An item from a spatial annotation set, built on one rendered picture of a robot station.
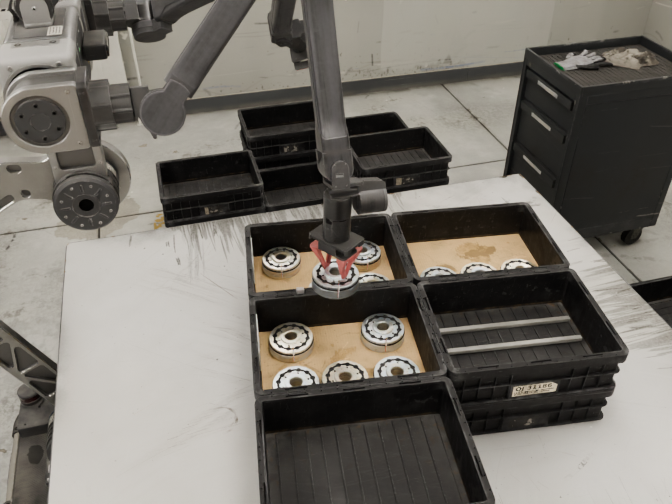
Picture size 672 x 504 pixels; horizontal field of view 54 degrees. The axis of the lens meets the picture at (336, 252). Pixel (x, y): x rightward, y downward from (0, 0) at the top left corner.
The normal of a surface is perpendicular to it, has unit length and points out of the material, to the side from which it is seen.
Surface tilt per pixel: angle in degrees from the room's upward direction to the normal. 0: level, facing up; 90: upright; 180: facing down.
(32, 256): 0
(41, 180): 90
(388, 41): 90
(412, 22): 90
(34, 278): 0
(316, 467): 0
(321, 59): 70
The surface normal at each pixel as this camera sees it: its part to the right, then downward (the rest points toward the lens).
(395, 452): 0.00, -0.79
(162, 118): 0.26, 0.29
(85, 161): 0.27, 0.58
